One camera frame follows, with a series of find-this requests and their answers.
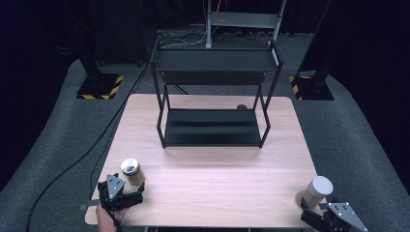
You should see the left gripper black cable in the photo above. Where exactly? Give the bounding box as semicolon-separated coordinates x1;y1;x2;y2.
109;210;126;232

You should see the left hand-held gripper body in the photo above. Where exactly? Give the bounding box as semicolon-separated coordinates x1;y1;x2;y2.
97;173;131;213

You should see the person's left hand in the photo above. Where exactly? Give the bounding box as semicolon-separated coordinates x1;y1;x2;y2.
95;205;130;232

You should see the grey table bracket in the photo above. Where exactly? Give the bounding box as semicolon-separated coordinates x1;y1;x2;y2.
78;198;103;213

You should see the thick black floor cable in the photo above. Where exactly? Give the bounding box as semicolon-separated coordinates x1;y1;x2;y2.
25;57;153;232

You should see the grey metal stand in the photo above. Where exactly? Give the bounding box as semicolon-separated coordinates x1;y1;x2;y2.
204;0;288;50

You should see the black two-tier metal rack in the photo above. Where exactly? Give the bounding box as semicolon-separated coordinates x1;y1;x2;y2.
149;39;285;150

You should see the bundle of floor cables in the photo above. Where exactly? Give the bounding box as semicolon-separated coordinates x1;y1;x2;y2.
157;28;212;50

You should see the spice jar with silver lid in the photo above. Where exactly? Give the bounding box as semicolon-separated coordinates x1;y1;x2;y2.
120;157;146;195

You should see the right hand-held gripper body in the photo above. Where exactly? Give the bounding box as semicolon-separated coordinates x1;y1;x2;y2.
320;201;369;232

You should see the thin black floor cable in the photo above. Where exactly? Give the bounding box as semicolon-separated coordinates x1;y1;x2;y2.
89;102;130;200

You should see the black stand with striped base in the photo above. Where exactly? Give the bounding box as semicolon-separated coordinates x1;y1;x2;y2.
76;47;125;101
288;0;336;102

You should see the spice jar with white lid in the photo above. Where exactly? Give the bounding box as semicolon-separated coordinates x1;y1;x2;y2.
295;175;335;208

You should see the orange cable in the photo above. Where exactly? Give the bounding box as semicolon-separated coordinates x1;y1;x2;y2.
215;0;228;23

